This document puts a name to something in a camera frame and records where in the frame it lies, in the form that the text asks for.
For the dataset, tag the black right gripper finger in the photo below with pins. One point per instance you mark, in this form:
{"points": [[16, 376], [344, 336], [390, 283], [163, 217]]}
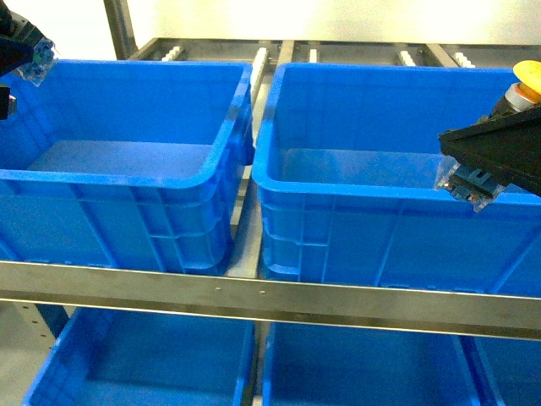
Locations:
{"points": [[506, 147]]}

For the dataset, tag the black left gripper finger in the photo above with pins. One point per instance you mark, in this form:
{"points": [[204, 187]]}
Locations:
{"points": [[18, 39]]}

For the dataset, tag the red mushroom push button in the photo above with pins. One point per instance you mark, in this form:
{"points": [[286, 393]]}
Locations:
{"points": [[43, 60]]}

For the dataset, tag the yellow mushroom push button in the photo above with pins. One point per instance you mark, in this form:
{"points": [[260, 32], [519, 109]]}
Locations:
{"points": [[474, 185]]}

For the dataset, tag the blue storage crate left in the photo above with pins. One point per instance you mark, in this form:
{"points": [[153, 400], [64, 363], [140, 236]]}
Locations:
{"points": [[126, 164]]}

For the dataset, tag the blue storage crate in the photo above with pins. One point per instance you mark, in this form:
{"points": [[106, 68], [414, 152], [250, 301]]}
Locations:
{"points": [[126, 164], [345, 166]]}

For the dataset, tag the blue storage crate centre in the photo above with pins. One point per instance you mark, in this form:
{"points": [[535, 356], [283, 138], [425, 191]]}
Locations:
{"points": [[345, 166]]}

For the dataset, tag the blue lower crate far right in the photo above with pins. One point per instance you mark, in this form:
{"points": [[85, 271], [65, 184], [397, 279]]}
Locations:
{"points": [[504, 371]]}

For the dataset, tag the metal shelf rack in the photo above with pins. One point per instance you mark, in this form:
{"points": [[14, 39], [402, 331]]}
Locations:
{"points": [[49, 294]]}

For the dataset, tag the blue lower crate left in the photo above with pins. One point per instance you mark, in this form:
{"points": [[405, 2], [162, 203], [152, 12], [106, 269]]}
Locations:
{"points": [[114, 357]]}

